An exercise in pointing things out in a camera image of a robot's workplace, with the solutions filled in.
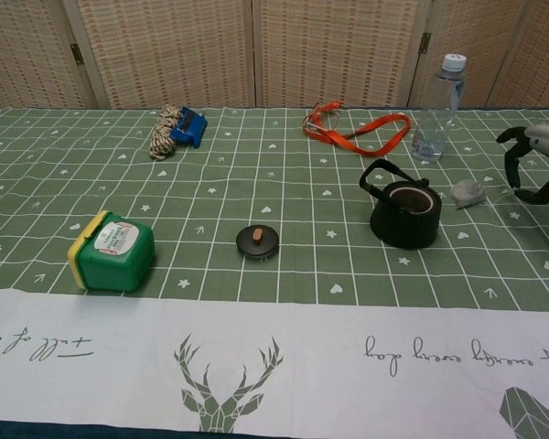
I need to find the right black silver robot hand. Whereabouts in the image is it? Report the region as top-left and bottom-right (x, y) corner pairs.
(496, 121), (549, 206)

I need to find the grey tea bag green tag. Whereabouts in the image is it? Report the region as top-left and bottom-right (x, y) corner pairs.
(448, 178), (487, 210)

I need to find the black cast iron teapot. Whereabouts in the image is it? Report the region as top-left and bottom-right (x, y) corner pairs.
(359, 158), (442, 251)

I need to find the small black round lid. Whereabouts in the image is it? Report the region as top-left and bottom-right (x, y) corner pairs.
(235, 224), (282, 262)

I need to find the clear plastic water bottle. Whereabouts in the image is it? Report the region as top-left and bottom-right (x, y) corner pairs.
(410, 52), (468, 163)

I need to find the woven folding screen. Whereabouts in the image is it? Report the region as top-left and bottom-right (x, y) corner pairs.
(0, 0), (549, 113)

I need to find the green grid tablecloth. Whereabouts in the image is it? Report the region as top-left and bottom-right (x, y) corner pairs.
(0, 106), (549, 435)

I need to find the blue plastic tool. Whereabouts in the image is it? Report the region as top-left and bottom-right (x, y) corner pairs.
(170, 106), (209, 149)

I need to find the green box yellow lid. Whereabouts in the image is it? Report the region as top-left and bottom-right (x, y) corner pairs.
(67, 209), (157, 293)

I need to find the orange lanyard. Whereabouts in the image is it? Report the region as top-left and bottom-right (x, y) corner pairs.
(301, 101), (414, 158)

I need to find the braided rope bundle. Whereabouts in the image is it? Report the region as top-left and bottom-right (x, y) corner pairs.
(146, 103), (181, 163)

